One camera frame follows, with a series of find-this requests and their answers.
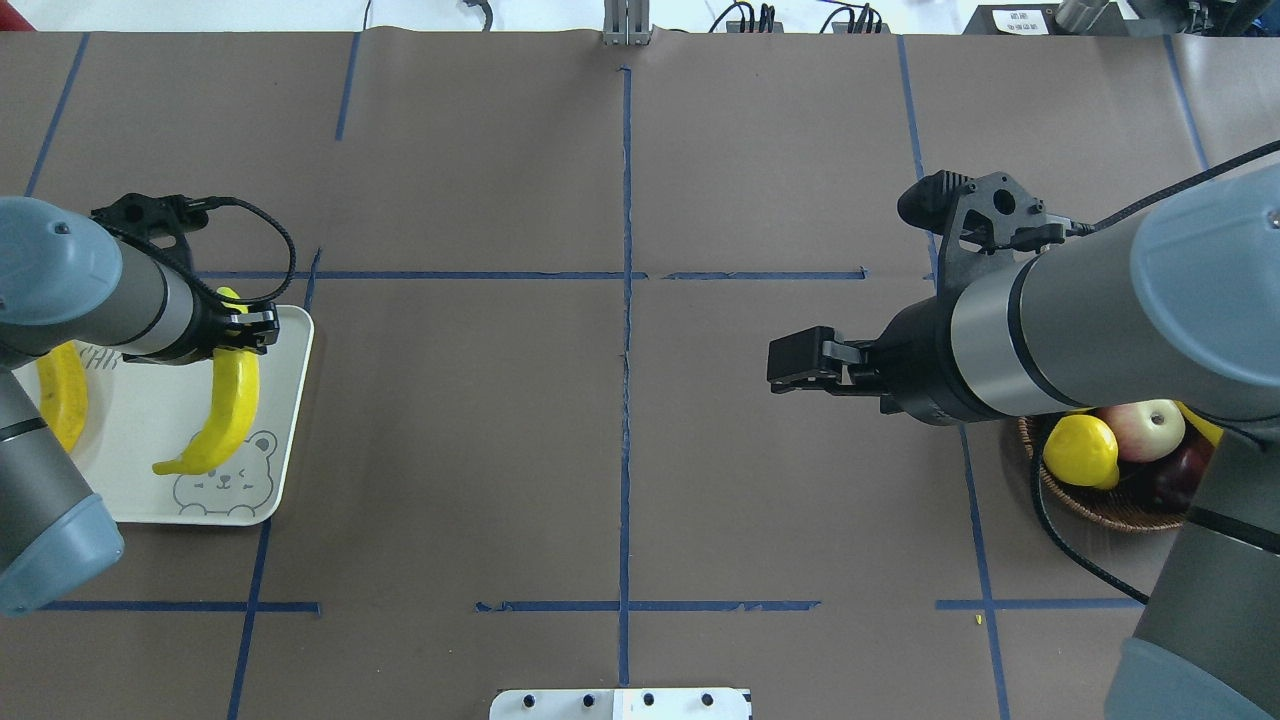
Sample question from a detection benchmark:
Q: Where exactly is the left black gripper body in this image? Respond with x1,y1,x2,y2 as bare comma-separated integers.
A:
120,284,251,365

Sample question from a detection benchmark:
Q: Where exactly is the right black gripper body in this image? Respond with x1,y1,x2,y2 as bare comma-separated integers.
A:
850,297,1001,427

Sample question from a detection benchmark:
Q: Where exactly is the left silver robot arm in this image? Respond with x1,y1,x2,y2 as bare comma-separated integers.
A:
1,193,297,618

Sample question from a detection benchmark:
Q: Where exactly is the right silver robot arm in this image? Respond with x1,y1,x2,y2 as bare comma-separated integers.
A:
765,143,1279,719

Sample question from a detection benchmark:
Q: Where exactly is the brown wicker basket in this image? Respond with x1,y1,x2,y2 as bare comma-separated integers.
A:
1038,429,1203,533

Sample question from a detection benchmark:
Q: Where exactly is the white bear tray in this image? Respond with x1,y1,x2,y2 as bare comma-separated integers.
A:
10,304,315,527

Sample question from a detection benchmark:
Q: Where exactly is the yellow lemon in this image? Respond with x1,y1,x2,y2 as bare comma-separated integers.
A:
1043,414,1120,491

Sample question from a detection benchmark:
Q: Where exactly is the red pink apple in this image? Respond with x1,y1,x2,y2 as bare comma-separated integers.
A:
1092,398,1187,462

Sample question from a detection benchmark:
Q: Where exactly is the dark purple fruit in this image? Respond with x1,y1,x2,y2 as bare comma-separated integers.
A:
1139,439,1215,514

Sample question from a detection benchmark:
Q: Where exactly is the front yellow banana bunch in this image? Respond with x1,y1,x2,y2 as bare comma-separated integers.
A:
1175,401,1225,448

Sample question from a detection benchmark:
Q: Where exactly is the left black camera cable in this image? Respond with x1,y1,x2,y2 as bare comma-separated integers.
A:
96,196,297,307

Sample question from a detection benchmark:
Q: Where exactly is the black camera cable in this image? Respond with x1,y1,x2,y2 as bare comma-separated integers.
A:
1028,140,1280,607
96,196,297,307

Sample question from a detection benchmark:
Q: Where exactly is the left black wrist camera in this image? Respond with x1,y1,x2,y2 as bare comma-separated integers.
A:
90,193,210,269

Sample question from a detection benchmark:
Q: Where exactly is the right black camera cable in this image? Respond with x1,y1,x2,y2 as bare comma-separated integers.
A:
1028,140,1280,607

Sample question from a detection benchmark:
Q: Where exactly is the aluminium frame post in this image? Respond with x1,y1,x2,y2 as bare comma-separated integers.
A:
602,0,653,46

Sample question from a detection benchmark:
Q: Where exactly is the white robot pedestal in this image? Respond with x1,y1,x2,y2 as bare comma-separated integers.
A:
488,687,754,719

